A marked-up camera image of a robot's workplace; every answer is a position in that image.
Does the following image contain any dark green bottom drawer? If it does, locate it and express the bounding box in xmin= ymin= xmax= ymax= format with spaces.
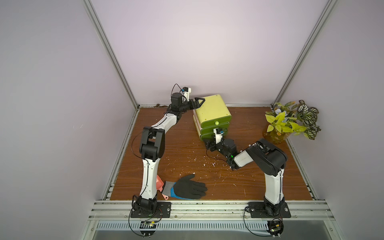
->
xmin=200 ymin=130 xmax=215 ymax=141

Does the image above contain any dark green drawer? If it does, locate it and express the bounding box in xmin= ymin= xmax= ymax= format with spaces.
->
xmin=199 ymin=122 xmax=231 ymax=136
xmin=200 ymin=130 xmax=215 ymax=141
xmin=200 ymin=115 xmax=232 ymax=129

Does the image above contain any dark green top drawer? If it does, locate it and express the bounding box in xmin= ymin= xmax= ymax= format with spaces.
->
xmin=200 ymin=115 xmax=232 ymax=129

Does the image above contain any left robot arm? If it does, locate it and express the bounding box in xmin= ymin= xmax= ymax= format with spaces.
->
xmin=133 ymin=91 xmax=208 ymax=214

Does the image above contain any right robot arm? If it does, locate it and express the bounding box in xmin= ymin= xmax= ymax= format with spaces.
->
xmin=204 ymin=138 xmax=291 ymax=218

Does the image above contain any green pink drawer cabinet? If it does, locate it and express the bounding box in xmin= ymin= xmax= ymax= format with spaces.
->
xmin=193 ymin=95 xmax=231 ymax=138

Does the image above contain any black blue work glove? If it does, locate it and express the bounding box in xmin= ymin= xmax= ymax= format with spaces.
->
xmin=162 ymin=174 xmax=208 ymax=200

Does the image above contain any amber glass plant vase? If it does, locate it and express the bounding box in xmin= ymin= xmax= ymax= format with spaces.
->
xmin=263 ymin=125 xmax=291 ymax=145

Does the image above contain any pink plastic scoop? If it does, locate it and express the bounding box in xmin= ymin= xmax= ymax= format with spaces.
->
xmin=156 ymin=175 xmax=169 ymax=200

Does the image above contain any green artificial plant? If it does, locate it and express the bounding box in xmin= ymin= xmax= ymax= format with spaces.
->
xmin=265 ymin=100 xmax=321 ymax=140

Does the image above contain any right small circuit board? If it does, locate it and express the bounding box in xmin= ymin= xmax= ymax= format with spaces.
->
xmin=267 ymin=218 xmax=284 ymax=238

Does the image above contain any small circuit board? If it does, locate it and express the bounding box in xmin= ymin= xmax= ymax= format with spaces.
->
xmin=267 ymin=218 xmax=284 ymax=238
xmin=139 ymin=221 xmax=158 ymax=237

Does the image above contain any left small circuit board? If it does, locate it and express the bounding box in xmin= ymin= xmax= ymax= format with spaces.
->
xmin=139 ymin=221 xmax=158 ymax=237

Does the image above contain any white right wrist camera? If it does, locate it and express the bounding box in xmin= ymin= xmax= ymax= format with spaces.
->
xmin=213 ymin=128 xmax=224 ymax=144

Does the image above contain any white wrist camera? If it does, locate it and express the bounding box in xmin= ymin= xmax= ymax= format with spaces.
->
xmin=213 ymin=128 xmax=224 ymax=144
xmin=181 ymin=87 xmax=192 ymax=102

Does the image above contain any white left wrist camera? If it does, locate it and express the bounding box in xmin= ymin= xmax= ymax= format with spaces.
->
xmin=181 ymin=87 xmax=192 ymax=102

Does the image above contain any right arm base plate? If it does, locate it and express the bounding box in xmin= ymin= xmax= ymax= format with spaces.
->
xmin=246 ymin=202 xmax=292 ymax=219

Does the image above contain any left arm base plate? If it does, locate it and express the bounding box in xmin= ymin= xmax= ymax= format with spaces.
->
xmin=130 ymin=202 xmax=172 ymax=219

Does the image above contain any aluminium front rail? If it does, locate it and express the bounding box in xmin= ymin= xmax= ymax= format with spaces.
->
xmin=89 ymin=200 xmax=335 ymax=221

